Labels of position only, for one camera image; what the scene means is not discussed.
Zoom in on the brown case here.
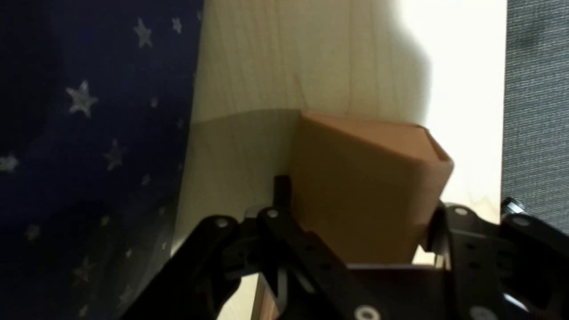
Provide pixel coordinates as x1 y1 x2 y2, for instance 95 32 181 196
287 112 456 267

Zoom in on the navy star print purse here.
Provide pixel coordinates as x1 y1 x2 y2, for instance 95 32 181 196
0 0 206 320

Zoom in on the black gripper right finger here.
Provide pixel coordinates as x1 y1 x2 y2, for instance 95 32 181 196
423 197 569 320

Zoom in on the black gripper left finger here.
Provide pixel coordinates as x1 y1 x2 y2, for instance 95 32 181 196
120 174 351 320

